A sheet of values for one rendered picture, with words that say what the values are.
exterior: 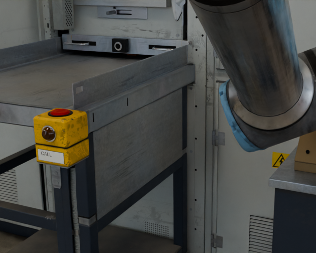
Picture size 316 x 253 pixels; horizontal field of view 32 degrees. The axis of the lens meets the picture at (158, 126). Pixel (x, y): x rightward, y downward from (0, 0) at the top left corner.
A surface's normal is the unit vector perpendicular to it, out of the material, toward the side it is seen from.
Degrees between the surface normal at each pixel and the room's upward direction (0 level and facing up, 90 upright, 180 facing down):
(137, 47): 90
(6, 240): 0
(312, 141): 47
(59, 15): 90
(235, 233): 90
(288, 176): 0
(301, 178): 0
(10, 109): 90
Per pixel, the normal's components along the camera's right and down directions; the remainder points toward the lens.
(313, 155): -0.35, -0.46
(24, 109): -0.44, 0.26
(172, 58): 0.90, 0.11
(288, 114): 0.14, 0.39
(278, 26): 0.71, 0.59
